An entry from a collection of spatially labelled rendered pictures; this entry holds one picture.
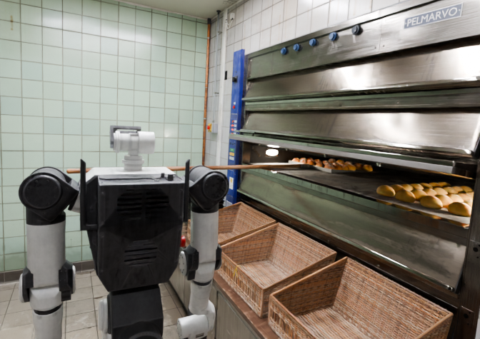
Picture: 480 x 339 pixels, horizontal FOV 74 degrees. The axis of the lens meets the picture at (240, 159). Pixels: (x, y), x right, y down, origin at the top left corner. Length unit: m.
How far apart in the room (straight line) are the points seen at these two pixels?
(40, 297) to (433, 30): 1.67
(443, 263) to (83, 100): 2.97
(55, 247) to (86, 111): 2.44
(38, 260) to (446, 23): 1.62
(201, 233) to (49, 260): 0.41
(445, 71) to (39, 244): 1.50
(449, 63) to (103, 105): 2.76
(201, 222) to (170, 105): 2.52
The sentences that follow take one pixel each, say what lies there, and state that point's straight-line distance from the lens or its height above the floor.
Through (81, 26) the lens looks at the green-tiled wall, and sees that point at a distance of 3.41.
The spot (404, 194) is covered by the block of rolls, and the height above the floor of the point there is 1.22.
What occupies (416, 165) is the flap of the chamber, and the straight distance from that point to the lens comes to 1.39.
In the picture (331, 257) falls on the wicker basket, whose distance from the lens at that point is 1.88.
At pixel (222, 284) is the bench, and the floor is 0.58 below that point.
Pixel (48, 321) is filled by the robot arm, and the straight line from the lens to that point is 1.08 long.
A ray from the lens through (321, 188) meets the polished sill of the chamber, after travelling 1.96.
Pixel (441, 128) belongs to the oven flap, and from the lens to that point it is 1.52.
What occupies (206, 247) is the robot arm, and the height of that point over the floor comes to 1.13.
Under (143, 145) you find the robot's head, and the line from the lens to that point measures 0.96.
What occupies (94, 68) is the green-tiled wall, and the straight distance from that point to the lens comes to 3.35.
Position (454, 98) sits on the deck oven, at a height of 1.66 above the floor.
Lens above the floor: 1.52
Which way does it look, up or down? 6 degrees down
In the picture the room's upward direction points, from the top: 3 degrees clockwise
